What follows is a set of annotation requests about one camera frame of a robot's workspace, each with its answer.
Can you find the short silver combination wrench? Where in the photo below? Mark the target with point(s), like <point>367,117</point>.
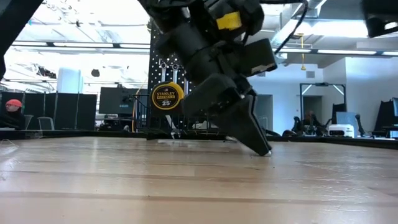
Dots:
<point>175,73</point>

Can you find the person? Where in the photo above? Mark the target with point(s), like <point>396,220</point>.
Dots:
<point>12,116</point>
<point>308,116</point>

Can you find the silver wrench hook rack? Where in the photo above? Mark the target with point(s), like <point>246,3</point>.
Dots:
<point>169,64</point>

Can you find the long ceiling light bar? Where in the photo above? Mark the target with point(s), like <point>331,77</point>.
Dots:
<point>84,44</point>
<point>342,51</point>

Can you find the black background robot arm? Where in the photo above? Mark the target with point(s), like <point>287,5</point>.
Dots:
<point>360,121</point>

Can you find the black gantry frame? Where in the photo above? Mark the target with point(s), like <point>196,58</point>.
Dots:
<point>323,83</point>

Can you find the black pegboard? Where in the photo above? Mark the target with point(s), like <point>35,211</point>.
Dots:
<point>155,71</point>

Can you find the grey wall vent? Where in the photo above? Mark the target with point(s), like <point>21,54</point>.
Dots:
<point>310,74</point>

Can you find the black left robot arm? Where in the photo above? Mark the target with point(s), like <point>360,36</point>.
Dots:
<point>186,40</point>

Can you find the yellow Stanley tape measure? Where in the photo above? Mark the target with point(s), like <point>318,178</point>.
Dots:
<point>166,98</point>

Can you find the person's red cap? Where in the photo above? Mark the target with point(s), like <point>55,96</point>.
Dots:
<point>14,102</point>

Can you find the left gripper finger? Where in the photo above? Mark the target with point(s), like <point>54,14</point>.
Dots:
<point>245,127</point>

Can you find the black monitor with blue edge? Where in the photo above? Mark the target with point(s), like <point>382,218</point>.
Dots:
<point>387,118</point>

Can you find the black computer monitor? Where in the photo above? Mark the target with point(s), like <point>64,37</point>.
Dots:
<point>115,99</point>

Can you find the silver ventilation duct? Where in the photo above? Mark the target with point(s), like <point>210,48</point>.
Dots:
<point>312,12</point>

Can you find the black ceiling dome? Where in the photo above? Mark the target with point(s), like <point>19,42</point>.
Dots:
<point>95,73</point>

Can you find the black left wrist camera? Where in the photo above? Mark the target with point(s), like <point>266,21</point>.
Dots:
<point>258,57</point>

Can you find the white box device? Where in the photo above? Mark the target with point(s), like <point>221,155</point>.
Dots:
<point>340,130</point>

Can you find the grey office chair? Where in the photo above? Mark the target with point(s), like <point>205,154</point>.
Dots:
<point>46,123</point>

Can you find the black background robot station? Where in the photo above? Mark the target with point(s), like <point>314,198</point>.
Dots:
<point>298,125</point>

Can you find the black partition panels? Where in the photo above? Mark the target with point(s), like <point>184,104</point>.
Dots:
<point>68,109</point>

